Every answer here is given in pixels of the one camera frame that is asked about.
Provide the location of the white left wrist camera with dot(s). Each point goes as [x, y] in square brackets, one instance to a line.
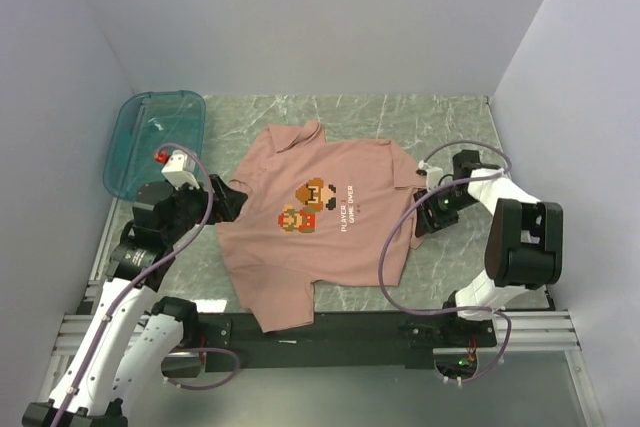
[177, 168]

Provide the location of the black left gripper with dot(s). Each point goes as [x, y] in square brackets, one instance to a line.
[226, 202]

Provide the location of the teal transparent plastic bin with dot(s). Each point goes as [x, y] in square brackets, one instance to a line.
[144, 123]

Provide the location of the aluminium left side rail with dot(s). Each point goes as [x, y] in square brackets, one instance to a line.
[86, 305]

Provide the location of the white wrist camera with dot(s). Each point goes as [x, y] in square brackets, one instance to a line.
[432, 175]
[177, 168]

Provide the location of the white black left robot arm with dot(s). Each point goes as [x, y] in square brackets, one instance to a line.
[132, 331]

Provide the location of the pink t shirt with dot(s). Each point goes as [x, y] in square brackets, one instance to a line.
[316, 211]

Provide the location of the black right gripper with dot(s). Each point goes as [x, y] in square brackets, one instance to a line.
[425, 224]

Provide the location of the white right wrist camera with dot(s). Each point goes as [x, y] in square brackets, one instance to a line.
[432, 175]

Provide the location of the aluminium front frame rail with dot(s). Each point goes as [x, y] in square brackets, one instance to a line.
[549, 332]

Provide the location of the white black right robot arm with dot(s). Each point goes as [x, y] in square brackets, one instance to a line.
[525, 242]

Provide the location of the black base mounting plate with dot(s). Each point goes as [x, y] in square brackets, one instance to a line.
[342, 339]

